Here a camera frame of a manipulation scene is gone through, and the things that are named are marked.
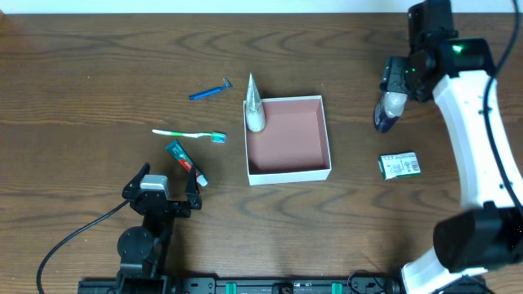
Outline blue disposable razor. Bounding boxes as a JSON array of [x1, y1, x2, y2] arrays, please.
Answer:
[[189, 78, 232, 100]]

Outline green and white soap box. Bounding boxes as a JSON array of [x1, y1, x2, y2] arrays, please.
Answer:
[[378, 152, 421, 180]]

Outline clear and blue pump bottle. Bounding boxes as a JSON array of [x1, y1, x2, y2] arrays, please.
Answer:
[[373, 92, 408, 133]]

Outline green and red toothpaste tube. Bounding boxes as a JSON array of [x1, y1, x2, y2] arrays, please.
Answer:
[[165, 140, 208, 187]]

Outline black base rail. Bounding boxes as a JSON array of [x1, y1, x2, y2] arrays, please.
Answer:
[[78, 274, 406, 294]]

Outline white box with pink interior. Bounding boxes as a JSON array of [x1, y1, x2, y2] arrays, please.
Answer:
[[244, 96, 332, 185]]

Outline green and white toothbrush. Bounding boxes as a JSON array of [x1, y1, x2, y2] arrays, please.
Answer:
[[152, 129, 227, 144]]

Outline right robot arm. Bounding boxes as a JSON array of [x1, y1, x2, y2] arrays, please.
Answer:
[[374, 33, 522, 293]]

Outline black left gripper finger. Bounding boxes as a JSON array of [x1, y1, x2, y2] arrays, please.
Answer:
[[185, 165, 203, 210], [122, 163, 150, 200]]

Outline white Pantene tube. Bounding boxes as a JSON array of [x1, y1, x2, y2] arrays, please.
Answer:
[[245, 73, 266, 132]]

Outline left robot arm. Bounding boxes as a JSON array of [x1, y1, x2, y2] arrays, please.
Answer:
[[116, 163, 203, 294]]

